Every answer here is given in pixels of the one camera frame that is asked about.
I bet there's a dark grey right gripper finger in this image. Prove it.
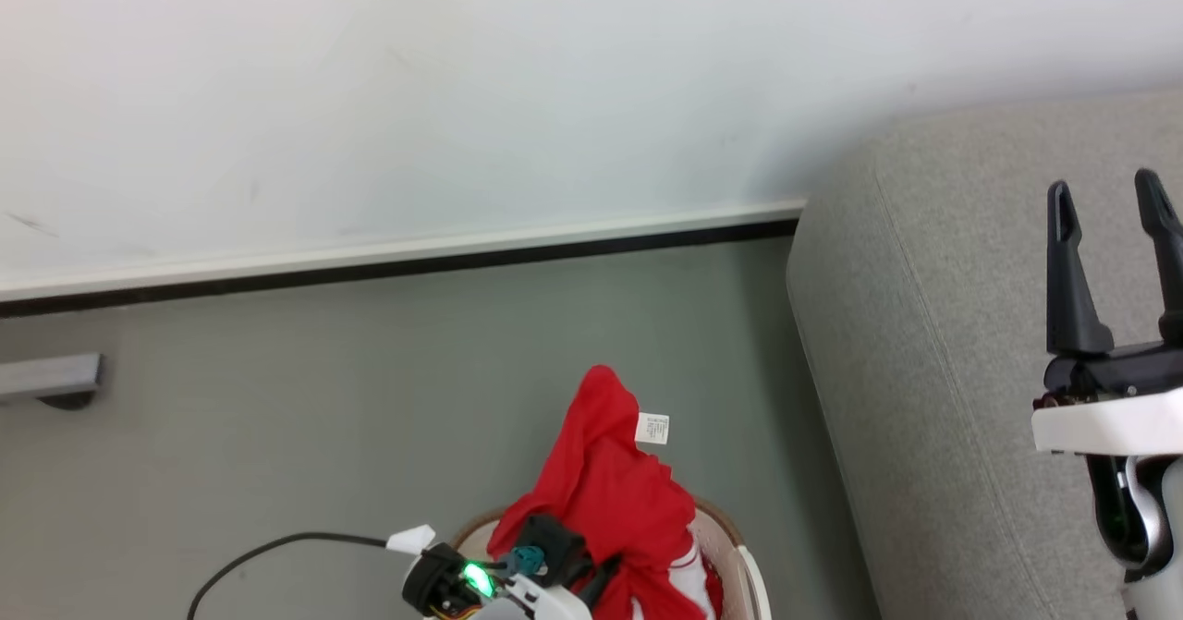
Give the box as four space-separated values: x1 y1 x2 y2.
1134 168 1183 345
1046 180 1116 357

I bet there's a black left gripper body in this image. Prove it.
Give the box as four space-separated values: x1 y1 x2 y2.
514 514 597 590

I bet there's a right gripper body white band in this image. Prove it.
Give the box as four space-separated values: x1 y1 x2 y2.
1031 342 1183 459

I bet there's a red garment with white stripes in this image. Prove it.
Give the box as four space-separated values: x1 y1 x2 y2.
487 365 725 620

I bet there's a beige laundry basket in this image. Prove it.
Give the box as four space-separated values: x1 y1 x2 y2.
450 498 773 620

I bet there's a grey fabric sofa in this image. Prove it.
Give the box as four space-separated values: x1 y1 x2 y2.
786 89 1183 620

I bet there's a white and black baseboard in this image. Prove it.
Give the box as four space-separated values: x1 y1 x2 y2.
0 200 808 318

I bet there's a grey metal frame leg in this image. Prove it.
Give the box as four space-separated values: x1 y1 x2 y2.
0 353 104 406

